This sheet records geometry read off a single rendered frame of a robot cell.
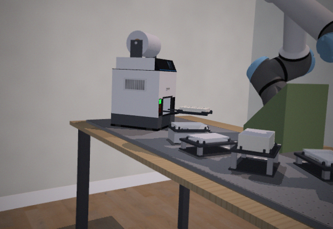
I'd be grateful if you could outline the light grey roll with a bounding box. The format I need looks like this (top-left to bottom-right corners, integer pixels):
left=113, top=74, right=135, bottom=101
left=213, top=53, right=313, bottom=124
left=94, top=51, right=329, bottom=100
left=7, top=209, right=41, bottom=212
left=126, top=30, right=161, bottom=58

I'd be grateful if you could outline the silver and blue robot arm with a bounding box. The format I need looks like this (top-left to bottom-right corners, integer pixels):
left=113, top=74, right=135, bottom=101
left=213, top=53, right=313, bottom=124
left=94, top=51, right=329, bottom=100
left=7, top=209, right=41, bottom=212
left=246, top=0, right=333, bottom=105

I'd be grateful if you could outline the dark grey rectangular frame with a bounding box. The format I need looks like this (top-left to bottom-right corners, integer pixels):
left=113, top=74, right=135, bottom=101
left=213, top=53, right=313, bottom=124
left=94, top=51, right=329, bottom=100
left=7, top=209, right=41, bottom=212
left=293, top=152, right=333, bottom=182
left=179, top=137, right=238, bottom=157

